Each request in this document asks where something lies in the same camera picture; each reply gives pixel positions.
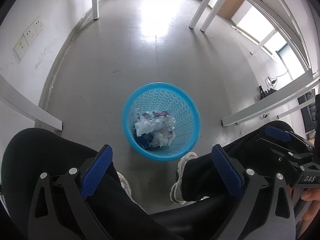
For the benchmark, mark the blue plastic waste basket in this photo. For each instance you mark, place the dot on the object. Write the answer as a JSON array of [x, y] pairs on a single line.
[[160, 97]]

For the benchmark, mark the wall socket panel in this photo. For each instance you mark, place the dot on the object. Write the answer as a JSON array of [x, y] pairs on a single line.
[[28, 37]]

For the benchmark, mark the white right sneaker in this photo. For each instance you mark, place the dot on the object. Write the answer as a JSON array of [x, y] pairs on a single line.
[[192, 176]]

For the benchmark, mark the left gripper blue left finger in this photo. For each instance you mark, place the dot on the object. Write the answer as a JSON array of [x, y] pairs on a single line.
[[93, 170]]

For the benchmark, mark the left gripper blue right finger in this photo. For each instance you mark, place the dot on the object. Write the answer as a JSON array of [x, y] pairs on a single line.
[[231, 177]]

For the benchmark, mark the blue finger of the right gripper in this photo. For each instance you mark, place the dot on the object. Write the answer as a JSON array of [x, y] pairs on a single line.
[[277, 134]]

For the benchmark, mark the person's right leg black trousers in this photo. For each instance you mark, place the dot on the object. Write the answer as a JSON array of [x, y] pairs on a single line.
[[222, 216]]

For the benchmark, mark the white left sneaker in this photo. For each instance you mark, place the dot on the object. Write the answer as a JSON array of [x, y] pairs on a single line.
[[125, 185]]

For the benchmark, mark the white sneaker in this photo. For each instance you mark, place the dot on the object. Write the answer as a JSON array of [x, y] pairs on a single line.
[[192, 176], [125, 185]]

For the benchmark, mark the trash pile in basket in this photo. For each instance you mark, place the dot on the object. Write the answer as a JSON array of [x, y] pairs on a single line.
[[154, 129]]

